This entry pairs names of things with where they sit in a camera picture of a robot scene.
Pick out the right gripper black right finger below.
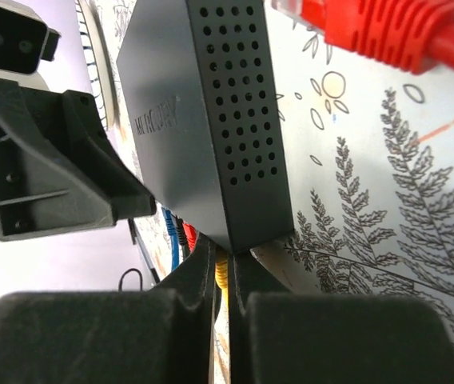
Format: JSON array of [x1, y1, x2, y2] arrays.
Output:
[[229, 253, 454, 383]]

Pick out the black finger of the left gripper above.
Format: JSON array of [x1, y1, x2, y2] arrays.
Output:
[[0, 78, 156, 242]]

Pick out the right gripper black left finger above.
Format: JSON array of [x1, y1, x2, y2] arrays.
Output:
[[0, 236, 216, 383]]

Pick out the yellow ethernet cable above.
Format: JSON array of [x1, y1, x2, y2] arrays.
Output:
[[213, 250, 230, 317]]

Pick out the blue ethernet cable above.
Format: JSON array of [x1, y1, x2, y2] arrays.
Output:
[[161, 206, 182, 273]]

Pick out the dark grey network switch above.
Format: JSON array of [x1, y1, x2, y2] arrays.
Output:
[[117, 1, 294, 253]]

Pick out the red ethernet cable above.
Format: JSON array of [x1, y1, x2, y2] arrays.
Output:
[[271, 0, 454, 83]]

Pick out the blue striped white plate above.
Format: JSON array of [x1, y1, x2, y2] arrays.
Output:
[[75, 0, 119, 131]]

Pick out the floral patterned table mat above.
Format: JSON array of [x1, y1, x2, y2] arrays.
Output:
[[90, 0, 454, 384]]

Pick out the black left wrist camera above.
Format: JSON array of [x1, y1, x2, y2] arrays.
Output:
[[0, 1, 61, 75]]

